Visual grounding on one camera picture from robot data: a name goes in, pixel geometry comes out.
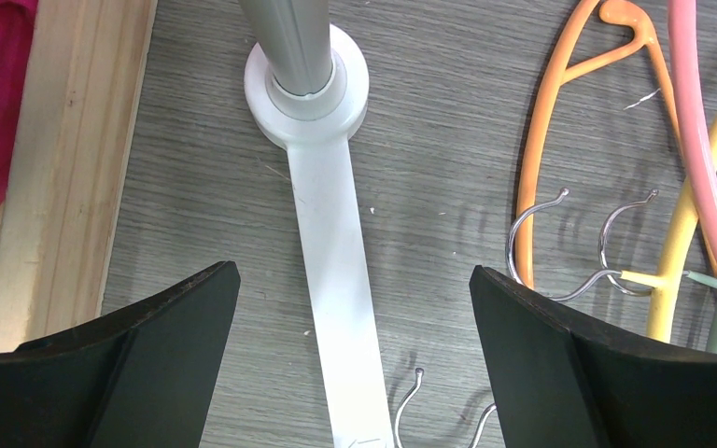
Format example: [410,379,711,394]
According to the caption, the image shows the white garment rack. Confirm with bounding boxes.
[241,1,393,447]

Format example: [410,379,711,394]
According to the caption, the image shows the thin pink wire hanger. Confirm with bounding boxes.
[668,0,717,360]

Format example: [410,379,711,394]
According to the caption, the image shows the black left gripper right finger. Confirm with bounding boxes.
[470,266,717,447]

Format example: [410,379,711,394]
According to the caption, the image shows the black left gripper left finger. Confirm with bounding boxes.
[0,261,241,447]

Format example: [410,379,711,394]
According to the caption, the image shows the yellow plastic hanger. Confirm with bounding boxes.
[505,62,717,344]

